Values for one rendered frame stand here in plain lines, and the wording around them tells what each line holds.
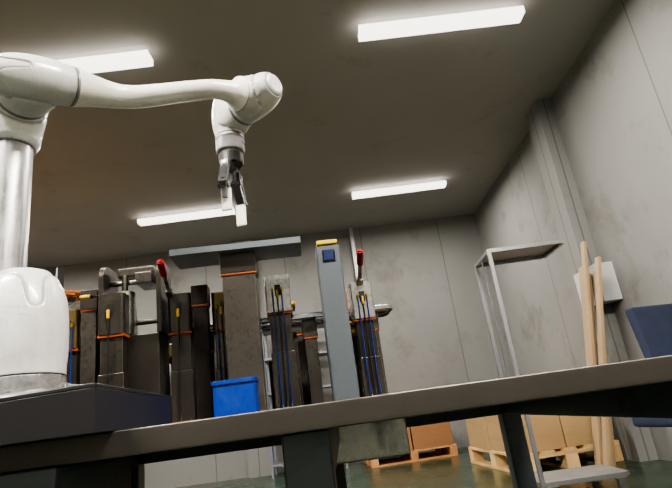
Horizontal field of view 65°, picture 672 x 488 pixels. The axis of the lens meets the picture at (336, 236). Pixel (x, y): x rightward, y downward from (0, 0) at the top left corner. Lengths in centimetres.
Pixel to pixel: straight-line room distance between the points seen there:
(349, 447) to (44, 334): 128
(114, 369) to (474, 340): 675
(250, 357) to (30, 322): 58
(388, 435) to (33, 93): 158
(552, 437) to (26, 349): 437
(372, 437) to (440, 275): 608
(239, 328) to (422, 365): 640
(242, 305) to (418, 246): 673
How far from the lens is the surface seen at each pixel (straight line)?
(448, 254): 814
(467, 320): 797
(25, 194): 147
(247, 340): 147
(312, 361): 177
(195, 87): 153
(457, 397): 89
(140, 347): 164
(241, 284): 150
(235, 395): 134
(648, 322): 321
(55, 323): 114
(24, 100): 148
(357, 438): 209
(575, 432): 505
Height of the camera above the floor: 68
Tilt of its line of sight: 18 degrees up
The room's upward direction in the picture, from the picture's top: 8 degrees counter-clockwise
